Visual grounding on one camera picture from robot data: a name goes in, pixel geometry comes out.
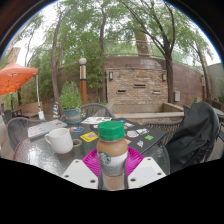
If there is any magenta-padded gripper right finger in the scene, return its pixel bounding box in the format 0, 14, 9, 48
123, 146, 167, 191

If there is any yellow square card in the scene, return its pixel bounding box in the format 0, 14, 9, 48
80, 131, 99, 143

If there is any coffee drink bottle green cap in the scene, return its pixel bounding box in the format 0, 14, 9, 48
96, 120, 130, 191

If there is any orange patio umbrella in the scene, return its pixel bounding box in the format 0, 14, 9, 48
0, 60, 46, 121

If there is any grey metal mesh chair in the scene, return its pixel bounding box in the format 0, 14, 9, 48
143, 104, 224, 164
6, 116, 43, 151
79, 102, 116, 120

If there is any white ceramic mug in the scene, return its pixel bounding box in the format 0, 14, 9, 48
44, 127, 74, 155

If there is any blue yellow striped cone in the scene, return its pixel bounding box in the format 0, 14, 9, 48
52, 101, 61, 119

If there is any thin-trunk tall tree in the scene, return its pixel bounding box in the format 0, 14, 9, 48
49, 6, 74, 114

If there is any stone brick fountain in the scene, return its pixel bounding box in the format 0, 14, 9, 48
104, 66, 185, 121

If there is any potted green plant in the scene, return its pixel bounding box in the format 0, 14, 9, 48
59, 80, 84, 125

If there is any silver laptop with stickers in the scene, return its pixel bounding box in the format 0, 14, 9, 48
27, 119, 68, 140

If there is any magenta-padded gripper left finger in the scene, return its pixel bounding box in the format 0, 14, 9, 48
61, 148, 102, 191

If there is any globe lamp post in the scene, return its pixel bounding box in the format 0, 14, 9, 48
78, 57, 88, 106

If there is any dark-trunk branching tree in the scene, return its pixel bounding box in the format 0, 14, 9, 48
119, 0, 214, 104

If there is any grey utility box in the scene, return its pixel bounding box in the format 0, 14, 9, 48
173, 90, 181, 103

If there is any wooden bench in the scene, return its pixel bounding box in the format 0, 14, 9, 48
16, 101, 43, 119

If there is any colourful printed card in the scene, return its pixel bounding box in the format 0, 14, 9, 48
69, 125, 85, 133

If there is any black jacket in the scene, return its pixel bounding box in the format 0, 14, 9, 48
165, 101, 221, 174

